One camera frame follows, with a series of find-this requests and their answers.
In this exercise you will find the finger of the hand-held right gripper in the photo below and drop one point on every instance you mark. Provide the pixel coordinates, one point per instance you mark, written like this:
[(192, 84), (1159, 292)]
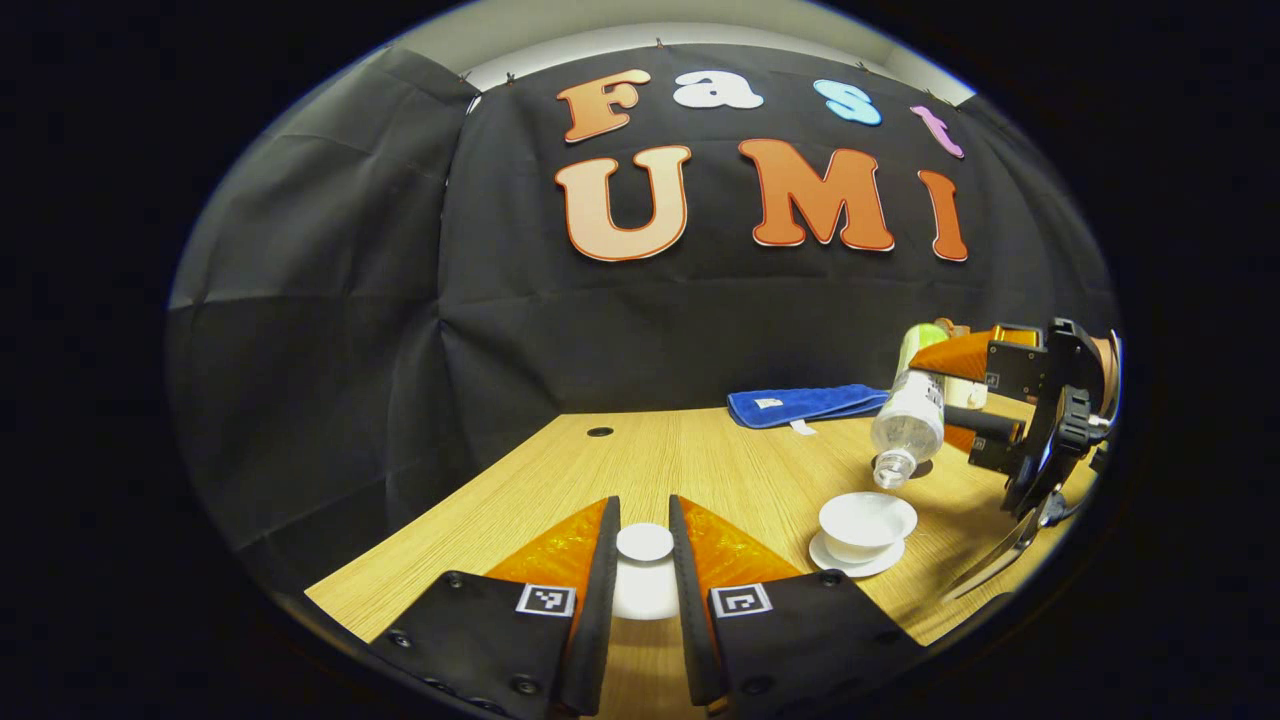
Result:
[(990, 425), (1015, 370)]

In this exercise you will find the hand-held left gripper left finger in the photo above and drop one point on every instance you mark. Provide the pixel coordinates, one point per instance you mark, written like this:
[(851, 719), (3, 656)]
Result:
[(600, 620)]

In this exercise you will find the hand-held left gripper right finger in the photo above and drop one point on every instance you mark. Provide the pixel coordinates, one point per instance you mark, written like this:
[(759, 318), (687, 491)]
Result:
[(690, 620)]

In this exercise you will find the water bottle with white label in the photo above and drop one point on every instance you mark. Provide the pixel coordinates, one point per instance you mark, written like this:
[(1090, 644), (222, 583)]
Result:
[(910, 420)]

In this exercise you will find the white teacup lid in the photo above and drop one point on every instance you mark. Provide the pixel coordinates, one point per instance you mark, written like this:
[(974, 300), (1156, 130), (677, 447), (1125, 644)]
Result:
[(645, 542)]

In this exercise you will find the white teacup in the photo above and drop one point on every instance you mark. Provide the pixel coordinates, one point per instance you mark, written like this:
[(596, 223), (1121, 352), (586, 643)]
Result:
[(865, 520)]

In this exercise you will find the white saucer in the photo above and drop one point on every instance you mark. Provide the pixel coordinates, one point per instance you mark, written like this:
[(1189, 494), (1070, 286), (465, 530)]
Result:
[(850, 570)]

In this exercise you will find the blue towel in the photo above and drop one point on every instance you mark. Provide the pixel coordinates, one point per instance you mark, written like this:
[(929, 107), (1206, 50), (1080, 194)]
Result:
[(800, 403)]

